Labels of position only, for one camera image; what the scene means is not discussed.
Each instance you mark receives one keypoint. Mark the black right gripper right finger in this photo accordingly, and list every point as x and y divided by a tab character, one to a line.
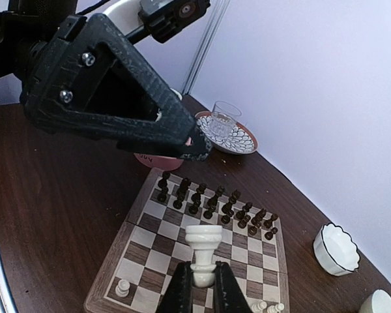
227	295

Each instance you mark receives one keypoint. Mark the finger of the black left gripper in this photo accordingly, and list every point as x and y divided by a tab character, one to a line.
123	82
174	135

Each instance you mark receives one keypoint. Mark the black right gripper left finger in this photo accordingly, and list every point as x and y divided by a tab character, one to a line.
178	296

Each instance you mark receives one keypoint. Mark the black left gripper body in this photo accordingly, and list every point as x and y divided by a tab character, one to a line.
64	62

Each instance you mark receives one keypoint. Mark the white rook chess piece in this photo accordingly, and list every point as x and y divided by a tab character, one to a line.
203	240

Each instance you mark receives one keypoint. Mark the wooden chess board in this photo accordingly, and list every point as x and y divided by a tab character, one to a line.
160	231

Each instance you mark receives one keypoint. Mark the dark rook chess piece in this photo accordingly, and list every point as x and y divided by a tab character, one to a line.
271	233

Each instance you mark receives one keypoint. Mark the white ribbed mug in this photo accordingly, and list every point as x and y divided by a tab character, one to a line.
177	94

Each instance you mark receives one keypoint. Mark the pink cat ear bowl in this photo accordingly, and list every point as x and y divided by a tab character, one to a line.
162	163

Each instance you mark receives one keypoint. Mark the clear drinking glass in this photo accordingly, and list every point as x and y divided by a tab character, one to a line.
224	117

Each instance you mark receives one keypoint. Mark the patterned ceramic plate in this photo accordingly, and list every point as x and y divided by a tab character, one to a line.
240	141

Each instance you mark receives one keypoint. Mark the white scalloped bowl black rim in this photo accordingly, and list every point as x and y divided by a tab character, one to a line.
335	251

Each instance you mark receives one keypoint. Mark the plain white round bowl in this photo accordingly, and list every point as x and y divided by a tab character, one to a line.
378	302

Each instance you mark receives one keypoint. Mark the aluminium frame post left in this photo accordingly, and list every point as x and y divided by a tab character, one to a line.
217	15

